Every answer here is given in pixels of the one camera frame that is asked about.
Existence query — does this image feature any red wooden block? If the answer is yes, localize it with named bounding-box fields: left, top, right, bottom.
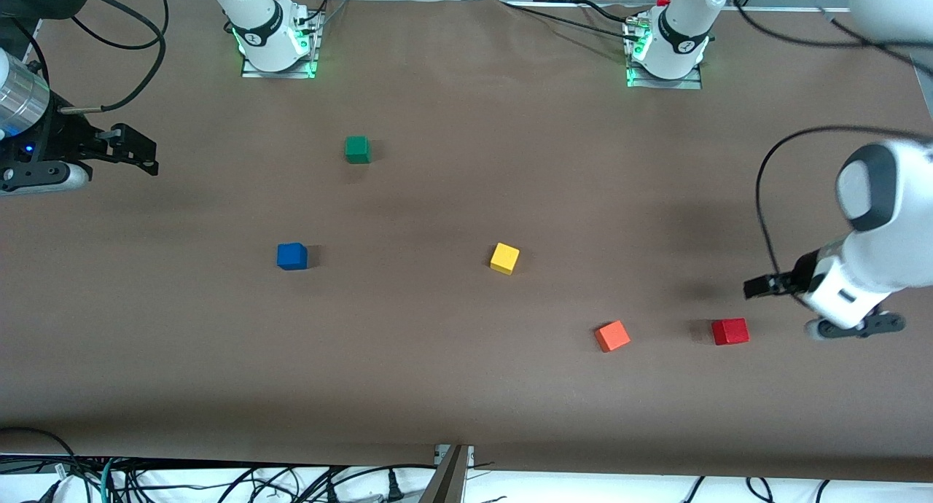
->
left=711, top=318, right=749, bottom=346

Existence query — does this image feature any orange wooden block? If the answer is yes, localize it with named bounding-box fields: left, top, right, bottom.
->
left=595, top=320, right=631, bottom=353

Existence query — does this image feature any yellow wooden block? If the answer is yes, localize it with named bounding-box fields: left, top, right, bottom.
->
left=490, top=243, right=520, bottom=276

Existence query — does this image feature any brown table cover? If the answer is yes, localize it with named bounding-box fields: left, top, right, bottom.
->
left=0, top=0, right=933, bottom=482

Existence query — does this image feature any dark metal strut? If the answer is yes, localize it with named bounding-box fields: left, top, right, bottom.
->
left=418, top=445, right=471, bottom=503

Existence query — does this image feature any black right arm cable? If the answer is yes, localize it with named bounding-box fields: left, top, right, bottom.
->
left=58, top=0, right=170, bottom=114

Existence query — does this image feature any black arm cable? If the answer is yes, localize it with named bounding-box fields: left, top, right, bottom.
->
left=755, top=126, right=933, bottom=307
left=58, top=0, right=170, bottom=114

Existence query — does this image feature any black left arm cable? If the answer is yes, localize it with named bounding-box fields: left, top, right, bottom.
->
left=755, top=126, right=933, bottom=307

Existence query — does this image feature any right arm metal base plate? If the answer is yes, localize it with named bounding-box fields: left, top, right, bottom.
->
left=242, top=11, right=320, bottom=79

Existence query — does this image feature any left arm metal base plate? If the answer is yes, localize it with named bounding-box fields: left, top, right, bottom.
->
left=625, top=15, right=703, bottom=90

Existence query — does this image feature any black cable on table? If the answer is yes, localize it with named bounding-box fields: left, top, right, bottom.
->
left=499, top=0, right=646, bottom=43

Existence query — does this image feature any silver metal bracket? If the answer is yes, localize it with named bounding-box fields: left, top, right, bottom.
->
left=434, top=445, right=475, bottom=469

